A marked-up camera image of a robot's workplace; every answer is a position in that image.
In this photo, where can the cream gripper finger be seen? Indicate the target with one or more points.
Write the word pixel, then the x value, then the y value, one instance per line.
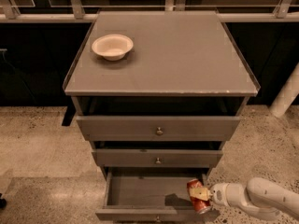
pixel 201 193

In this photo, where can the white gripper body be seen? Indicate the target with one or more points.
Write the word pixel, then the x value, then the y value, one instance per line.
pixel 219 194

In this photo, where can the crushed red coke can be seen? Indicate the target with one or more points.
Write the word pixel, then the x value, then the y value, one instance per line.
pixel 200 206

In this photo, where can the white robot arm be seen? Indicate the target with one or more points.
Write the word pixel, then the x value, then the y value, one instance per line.
pixel 260 198

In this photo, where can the bottom grey drawer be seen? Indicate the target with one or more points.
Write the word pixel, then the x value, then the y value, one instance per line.
pixel 142 194

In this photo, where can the grey drawer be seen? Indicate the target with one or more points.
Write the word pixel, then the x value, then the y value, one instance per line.
pixel 190 154
pixel 142 194
pixel 137 118

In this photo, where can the brass top drawer knob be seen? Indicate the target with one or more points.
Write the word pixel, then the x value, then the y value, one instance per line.
pixel 159 131

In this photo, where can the grey drawer cabinet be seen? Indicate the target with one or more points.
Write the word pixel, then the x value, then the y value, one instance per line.
pixel 175 54

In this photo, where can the middle grey drawer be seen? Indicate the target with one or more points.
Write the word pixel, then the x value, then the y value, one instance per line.
pixel 190 154

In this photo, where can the top grey drawer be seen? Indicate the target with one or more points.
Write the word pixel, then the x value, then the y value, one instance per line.
pixel 137 118

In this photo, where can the white diagonal pole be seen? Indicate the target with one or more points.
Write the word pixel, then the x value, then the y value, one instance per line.
pixel 287 94

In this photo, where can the white paper bowl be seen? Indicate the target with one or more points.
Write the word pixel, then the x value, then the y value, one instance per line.
pixel 112 47

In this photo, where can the metal window railing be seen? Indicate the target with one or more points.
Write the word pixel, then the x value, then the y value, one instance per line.
pixel 86 10

